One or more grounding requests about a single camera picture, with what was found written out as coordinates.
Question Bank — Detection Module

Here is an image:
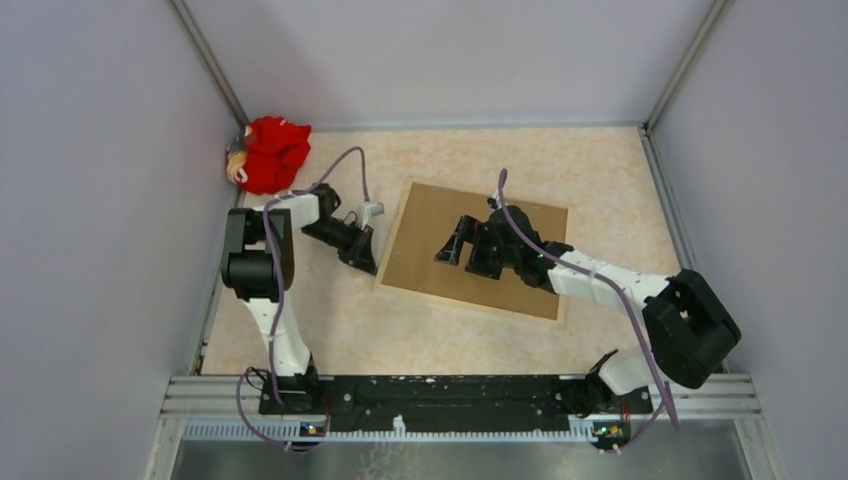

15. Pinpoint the red cloth doll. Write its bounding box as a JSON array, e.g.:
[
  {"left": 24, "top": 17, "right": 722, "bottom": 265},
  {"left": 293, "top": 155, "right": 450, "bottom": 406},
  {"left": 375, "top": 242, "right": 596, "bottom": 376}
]
[{"left": 225, "top": 116, "right": 312, "bottom": 195}]

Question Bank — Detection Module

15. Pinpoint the light wooden picture frame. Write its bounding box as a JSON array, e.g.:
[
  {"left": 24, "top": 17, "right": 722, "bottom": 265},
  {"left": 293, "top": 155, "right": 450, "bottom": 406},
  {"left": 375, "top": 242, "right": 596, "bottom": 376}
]
[{"left": 375, "top": 177, "right": 568, "bottom": 326}]

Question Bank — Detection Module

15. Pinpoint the brown cardboard backing board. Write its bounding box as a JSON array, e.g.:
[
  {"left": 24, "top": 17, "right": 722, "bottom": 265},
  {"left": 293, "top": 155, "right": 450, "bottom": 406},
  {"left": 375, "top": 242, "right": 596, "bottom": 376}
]
[{"left": 375, "top": 179, "right": 566, "bottom": 325}]

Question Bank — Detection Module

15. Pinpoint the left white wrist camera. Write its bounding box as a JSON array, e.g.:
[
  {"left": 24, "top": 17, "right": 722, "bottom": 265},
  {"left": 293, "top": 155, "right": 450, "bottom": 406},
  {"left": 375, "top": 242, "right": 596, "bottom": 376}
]
[{"left": 355, "top": 201, "right": 385, "bottom": 229}]

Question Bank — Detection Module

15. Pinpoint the purple cable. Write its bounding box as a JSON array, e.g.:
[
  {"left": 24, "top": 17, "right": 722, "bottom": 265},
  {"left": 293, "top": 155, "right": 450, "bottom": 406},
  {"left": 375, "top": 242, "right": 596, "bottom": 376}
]
[
  {"left": 496, "top": 168, "right": 680, "bottom": 454},
  {"left": 236, "top": 146, "right": 372, "bottom": 454}
]

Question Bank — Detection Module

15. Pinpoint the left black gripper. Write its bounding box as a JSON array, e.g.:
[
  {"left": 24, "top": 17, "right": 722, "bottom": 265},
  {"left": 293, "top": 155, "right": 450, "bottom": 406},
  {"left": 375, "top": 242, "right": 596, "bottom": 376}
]
[{"left": 302, "top": 219, "right": 378, "bottom": 276}]

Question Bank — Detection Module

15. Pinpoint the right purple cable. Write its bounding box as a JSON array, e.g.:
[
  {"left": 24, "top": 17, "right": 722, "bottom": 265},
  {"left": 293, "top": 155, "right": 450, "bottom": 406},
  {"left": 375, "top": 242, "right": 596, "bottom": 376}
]
[{"left": 496, "top": 168, "right": 680, "bottom": 454}]

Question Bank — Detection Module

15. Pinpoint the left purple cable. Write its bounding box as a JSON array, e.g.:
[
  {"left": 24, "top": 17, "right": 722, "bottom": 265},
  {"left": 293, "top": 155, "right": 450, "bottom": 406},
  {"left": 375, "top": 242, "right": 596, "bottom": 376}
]
[{"left": 236, "top": 146, "right": 372, "bottom": 454}]

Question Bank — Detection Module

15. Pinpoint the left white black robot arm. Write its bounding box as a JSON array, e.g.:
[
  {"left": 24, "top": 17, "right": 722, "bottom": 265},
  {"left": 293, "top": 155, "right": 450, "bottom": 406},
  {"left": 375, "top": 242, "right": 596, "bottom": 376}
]
[{"left": 220, "top": 183, "right": 384, "bottom": 414}]

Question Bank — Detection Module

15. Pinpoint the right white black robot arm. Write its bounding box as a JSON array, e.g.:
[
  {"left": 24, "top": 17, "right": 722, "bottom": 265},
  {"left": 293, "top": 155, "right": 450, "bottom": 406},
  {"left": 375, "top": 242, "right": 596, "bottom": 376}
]
[{"left": 434, "top": 205, "right": 742, "bottom": 412}]

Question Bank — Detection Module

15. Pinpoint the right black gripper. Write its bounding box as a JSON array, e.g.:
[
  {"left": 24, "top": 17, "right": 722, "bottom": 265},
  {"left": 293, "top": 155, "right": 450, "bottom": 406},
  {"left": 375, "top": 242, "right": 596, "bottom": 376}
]
[{"left": 434, "top": 216, "right": 519, "bottom": 281}]

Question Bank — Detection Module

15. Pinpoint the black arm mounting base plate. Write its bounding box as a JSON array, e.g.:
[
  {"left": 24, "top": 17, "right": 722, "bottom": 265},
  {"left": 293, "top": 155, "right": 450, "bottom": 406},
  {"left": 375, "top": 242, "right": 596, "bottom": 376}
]
[{"left": 258, "top": 375, "right": 653, "bottom": 433}]

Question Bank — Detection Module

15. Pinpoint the aluminium front rail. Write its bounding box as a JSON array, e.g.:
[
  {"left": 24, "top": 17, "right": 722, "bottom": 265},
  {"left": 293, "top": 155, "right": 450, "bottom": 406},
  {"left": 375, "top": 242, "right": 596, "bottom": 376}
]
[{"left": 147, "top": 373, "right": 783, "bottom": 479}]

